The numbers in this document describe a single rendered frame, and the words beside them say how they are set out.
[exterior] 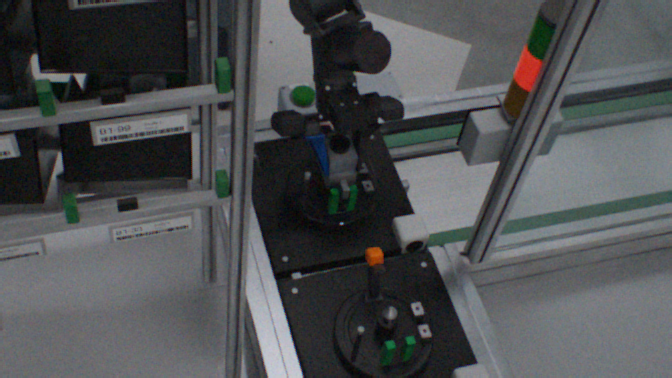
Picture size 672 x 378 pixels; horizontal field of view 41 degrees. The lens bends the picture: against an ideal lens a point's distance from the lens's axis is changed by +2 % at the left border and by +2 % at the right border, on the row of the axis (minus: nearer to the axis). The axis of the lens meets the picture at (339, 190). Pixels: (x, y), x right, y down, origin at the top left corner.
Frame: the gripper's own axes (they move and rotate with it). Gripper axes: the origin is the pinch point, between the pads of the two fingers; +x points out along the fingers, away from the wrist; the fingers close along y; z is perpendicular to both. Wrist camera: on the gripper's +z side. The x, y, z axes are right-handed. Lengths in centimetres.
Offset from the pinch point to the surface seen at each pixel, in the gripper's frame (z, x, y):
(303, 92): -24.6, -4.5, 1.4
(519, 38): -161, 14, 115
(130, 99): 40, -18, -30
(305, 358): 13.3, 24.5, -11.3
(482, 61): -154, 19, 97
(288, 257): 0.4, 14.7, -9.5
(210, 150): 8.6, -5.2, -19.9
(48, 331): -8, 22, -44
